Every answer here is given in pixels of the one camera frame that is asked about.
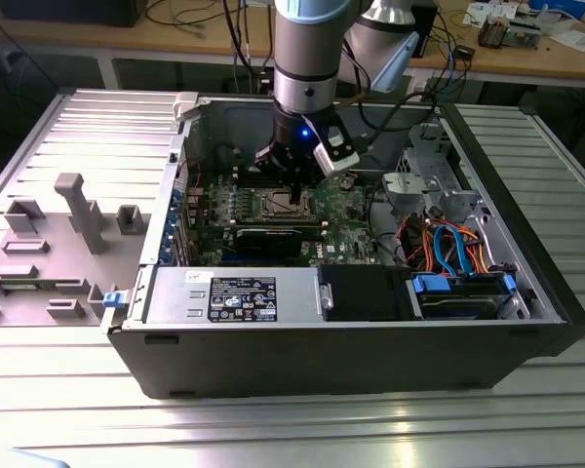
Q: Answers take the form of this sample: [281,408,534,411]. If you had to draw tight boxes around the white printed card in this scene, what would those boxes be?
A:
[462,0,518,26]

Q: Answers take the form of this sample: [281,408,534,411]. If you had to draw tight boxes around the silver square CPU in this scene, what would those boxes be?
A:
[268,193,296,214]

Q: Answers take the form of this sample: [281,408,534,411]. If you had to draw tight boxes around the black tower box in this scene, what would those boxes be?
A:
[411,0,440,59]

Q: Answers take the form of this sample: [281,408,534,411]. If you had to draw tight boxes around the black monitor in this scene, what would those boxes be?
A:
[0,0,150,28]

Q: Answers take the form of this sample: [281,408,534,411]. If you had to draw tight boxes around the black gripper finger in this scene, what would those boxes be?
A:
[298,162,324,207]
[253,142,302,207]

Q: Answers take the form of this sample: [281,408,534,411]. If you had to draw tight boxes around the orange wire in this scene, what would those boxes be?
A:
[446,223,493,274]
[416,218,438,269]

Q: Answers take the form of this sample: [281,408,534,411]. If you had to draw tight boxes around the grey electronic box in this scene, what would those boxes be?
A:
[505,17,542,50]

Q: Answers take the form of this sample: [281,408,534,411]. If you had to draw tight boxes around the silver power supply unit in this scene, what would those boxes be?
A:
[145,266,321,326]

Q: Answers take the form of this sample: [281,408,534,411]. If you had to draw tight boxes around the blue wire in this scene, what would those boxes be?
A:
[431,222,479,280]

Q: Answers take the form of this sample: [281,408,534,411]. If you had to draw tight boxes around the black case cable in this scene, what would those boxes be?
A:
[367,183,410,268]

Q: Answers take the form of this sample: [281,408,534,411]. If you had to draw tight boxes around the blue cable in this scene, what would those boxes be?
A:
[446,41,469,87]

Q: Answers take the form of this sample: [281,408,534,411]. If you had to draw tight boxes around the silver metal drive cage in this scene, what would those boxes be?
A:
[382,121,498,230]

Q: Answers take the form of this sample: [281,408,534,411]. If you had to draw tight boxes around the blue plastic box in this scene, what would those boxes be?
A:
[528,0,585,16]

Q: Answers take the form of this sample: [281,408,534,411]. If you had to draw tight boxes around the grey case latch handle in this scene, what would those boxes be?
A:
[172,91,200,124]

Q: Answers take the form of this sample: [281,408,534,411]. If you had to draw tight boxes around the green motherboard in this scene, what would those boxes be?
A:
[184,168,386,267]

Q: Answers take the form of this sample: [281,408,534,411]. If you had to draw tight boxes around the black open PC case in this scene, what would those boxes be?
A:
[99,90,585,401]

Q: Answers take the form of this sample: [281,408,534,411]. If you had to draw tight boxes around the black hanging cable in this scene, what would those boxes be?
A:
[222,0,254,77]
[245,0,256,94]

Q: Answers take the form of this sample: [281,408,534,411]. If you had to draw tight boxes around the wooden desk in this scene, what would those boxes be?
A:
[0,0,585,90]

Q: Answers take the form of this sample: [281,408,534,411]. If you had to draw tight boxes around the copper heatsink cooler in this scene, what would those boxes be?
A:
[477,13,509,50]

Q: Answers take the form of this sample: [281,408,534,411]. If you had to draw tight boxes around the black graphics card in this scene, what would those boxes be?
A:
[232,225,305,262]

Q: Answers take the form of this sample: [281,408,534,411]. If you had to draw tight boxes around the grey parts rack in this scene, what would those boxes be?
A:
[0,173,152,328]

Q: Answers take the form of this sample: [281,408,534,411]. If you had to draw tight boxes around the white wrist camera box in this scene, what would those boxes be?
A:
[313,124,361,176]

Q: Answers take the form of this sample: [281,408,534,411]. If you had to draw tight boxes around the hard disk in blue carrier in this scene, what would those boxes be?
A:
[410,273,518,321]

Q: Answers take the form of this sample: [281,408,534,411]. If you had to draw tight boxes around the black camera cable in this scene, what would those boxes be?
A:
[338,41,443,152]

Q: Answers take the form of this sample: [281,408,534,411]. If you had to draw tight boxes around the pale blue rounded object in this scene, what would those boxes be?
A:
[9,446,72,468]

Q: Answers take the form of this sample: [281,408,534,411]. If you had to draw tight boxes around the white paper sheet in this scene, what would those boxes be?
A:
[548,26,585,54]

